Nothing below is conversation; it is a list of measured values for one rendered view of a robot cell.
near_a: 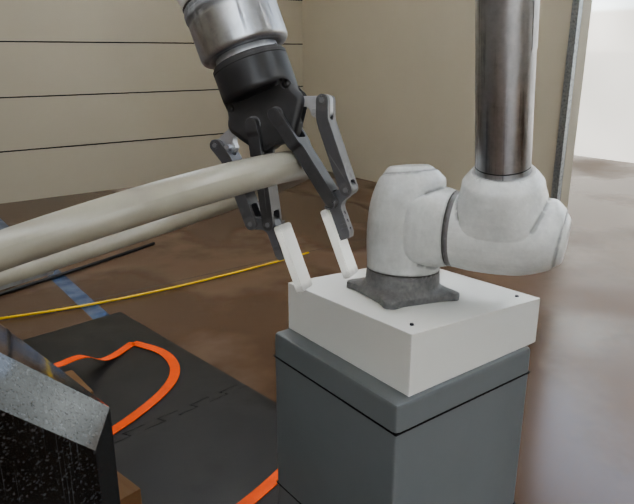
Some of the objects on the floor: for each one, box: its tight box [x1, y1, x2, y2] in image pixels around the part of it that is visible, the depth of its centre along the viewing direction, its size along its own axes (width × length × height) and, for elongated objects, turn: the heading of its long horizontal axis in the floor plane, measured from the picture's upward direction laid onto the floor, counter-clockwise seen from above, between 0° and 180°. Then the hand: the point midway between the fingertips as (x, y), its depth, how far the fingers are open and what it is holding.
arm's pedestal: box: [273, 328, 530, 504], centre depth 152 cm, size 50×50×80 cm
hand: (317, 251), depth 64 cm, fingers open, 4 cm apart
